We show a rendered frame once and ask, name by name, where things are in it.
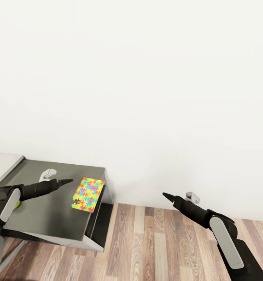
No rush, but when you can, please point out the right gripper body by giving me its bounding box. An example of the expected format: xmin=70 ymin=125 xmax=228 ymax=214
xmin=173 ymin=196 xmax=199 ymax=221

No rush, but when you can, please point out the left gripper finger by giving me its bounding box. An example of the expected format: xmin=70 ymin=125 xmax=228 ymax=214
xmin=57 ymin=179 xmax=73 ymax=189

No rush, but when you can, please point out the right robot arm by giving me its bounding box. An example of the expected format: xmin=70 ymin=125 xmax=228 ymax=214
xmin=162 ymin=192 xmax=263 ymax=281

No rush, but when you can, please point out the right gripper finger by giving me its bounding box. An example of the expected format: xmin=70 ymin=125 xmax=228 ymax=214
xmin=162 ymin=192 xmax=177 ymax=203

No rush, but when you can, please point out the jigsaw puzzle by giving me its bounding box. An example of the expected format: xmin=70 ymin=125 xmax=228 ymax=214
xmin=72 ymin=177 xmax=105 ymax=212

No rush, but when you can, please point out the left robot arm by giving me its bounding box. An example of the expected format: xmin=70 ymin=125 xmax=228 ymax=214
xmin=0 ymin=169 xmax=73 ymax=232

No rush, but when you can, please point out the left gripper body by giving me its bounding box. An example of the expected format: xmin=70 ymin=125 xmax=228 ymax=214
xmin=33 ymin=179 xmax=58 ymax=198

